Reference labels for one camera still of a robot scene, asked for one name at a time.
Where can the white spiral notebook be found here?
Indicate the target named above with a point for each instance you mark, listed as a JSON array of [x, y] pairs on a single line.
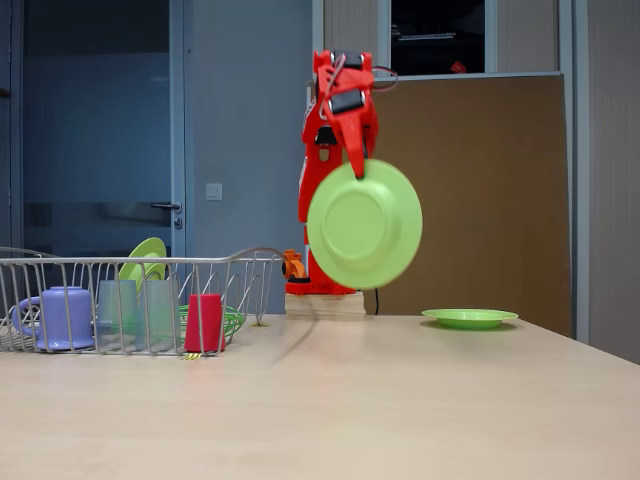
[[425, 35]]

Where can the yellow black striped tape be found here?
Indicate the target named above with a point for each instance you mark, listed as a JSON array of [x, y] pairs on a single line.
[[191, 356], [259, 325]]

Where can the white light switch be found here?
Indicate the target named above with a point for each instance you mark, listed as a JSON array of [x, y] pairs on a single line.
[[214, 191]]

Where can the green plastic plate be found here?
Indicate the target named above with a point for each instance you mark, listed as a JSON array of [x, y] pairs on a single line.
[[147, 249], [365, 225], [470, 316]]

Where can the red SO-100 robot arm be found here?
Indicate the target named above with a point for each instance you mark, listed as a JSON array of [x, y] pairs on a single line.
[[306, 195]]

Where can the purple plastic mug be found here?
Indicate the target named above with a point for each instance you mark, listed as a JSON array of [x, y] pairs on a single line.
[[67, 315]]

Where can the brown pin board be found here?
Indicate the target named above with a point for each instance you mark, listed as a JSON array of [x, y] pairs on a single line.
[[500, 200]]

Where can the translucent grey plastic cup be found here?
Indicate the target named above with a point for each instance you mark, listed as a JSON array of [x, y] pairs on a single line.
[[117, 310], [160, 315]]

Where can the wooden base block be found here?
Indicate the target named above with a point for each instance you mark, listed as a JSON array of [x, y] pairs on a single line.
[[325, 306]]

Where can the small red box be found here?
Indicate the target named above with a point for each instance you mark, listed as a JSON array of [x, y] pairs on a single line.
[[458, 66]]

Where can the red plastic cup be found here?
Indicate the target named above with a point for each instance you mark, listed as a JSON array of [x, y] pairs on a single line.
[[205, 322]]

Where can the orange table clamp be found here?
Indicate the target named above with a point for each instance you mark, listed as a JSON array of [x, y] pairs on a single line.
[[292, 267]]

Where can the blue grey door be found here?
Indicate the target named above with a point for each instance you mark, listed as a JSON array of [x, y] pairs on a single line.
[[100, 125]]

